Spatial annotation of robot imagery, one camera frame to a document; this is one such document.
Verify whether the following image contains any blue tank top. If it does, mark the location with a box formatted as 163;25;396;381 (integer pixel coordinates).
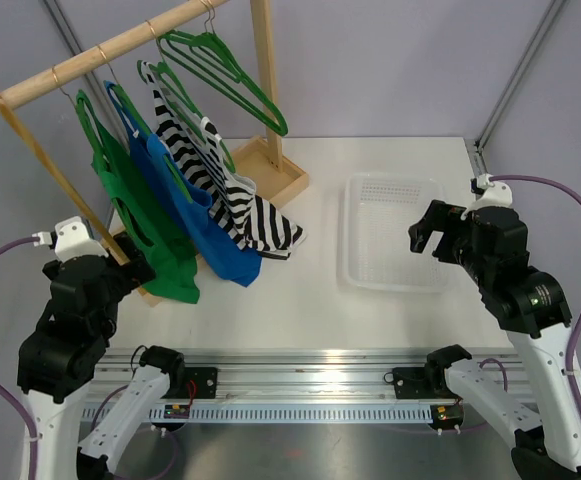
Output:
104;80;263;288

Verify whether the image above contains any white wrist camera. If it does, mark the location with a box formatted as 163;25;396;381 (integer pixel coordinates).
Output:
33;216;109;262
461;174;513;220

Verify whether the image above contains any empty green hanger front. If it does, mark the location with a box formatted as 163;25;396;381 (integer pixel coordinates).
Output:
159;30;289;136

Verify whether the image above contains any black white striped tank top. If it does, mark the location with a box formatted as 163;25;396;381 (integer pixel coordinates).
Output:
137;59;308;261

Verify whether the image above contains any white plastic basket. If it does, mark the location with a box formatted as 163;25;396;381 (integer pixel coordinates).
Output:
340;172;449;294

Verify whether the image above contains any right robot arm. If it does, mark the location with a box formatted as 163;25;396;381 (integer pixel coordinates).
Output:
408;200;581;479

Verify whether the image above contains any green tank top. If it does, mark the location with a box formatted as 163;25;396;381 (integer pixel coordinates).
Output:
96;118;200;304

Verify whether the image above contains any green hanger of striped top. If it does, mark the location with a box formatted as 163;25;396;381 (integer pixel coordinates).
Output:
136;60;236;173

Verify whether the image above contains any empty green hanger rear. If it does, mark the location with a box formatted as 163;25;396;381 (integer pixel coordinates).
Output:
189;10;244;84

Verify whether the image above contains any empty green hanger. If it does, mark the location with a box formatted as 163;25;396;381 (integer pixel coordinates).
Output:
189;10;244;84
159;30;289;136

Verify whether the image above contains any green hanger of blue top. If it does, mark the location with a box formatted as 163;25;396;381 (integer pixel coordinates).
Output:
105;81;193;204

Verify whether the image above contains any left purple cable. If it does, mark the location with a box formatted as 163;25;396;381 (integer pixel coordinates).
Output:
0;237;51;480

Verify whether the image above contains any white slotted cable duct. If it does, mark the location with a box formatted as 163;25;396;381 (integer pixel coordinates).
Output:
80;405;434;425

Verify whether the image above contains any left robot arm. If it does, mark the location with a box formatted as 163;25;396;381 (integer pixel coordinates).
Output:
17;239;186;479

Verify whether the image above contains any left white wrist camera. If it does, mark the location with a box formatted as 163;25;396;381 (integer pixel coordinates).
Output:
33;216;109;262

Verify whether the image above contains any aluminium mounting rail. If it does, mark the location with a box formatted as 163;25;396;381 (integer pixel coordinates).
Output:
87;348;534;405

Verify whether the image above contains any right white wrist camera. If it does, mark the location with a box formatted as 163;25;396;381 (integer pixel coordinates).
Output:
461;174;513;220

